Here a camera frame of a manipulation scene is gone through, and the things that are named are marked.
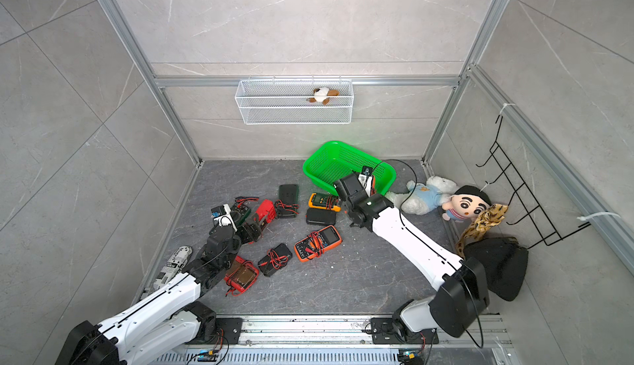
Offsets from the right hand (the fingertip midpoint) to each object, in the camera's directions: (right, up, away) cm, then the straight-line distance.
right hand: (357, 196), depth 82 cm
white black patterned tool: (-63, -24, +3) cm, 68 cm away
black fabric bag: (+36, -16, -18) cm, 44 cm away
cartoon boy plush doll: (+37, -2, -1) cm, 37 cm away
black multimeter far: (-26, -5, +18) cm, 32 cm away
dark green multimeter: (-45, -7, +16) cm, 49 cm away
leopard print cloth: (+38, -9, -5) cm, 40 cm away
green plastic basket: (-6, +14, +37) cm, 40 cm away
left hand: (-37, -7, +1) cm, 38 cm away
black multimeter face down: (-13, -10, +18) cm, 24 cm away
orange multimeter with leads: (-12, -17, +7) cm, 22 cm away
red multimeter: (-34, -7, +11) cm, 36 cm away
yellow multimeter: (-11, -4, +18) cm, 22 cm away
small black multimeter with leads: (-28, -23, +2) cm, 36 cm away
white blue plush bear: (+30, -1, +16) cm, 34 cm away
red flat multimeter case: (-39, -27, -1) cm, 47 cm away
